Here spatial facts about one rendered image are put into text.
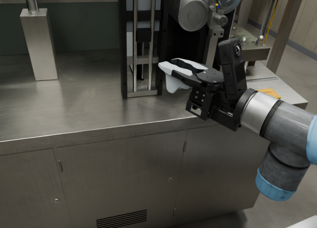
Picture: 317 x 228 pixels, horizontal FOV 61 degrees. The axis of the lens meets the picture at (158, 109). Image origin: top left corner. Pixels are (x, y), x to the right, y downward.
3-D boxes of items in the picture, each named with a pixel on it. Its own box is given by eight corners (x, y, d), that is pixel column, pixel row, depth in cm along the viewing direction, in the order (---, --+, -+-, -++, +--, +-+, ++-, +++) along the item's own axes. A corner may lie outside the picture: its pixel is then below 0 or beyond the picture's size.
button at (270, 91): (264, 103, 109) (266, 98, 108) (255, 94, 114) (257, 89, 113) (279, 101, 111) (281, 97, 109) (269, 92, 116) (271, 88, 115)
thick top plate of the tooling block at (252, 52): (236, 62, 122) (238, 49, 118) (202, 29, 152) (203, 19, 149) (266, 60, 126) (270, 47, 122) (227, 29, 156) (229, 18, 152)
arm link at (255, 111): (270, 106, 44) (286, 93, 50) (244, 95, 47) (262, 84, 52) (254, 142, 48) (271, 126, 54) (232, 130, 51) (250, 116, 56)
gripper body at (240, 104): (181, 108, 57) (231, 136, 51) (189, 71, 53) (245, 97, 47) (201, 98, 63) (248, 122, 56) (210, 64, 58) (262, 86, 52)
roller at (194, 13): (178, 30, 109) (181, 0, 102) (161, 11, 128) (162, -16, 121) (205, 29, 112) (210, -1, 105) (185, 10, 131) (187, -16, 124)
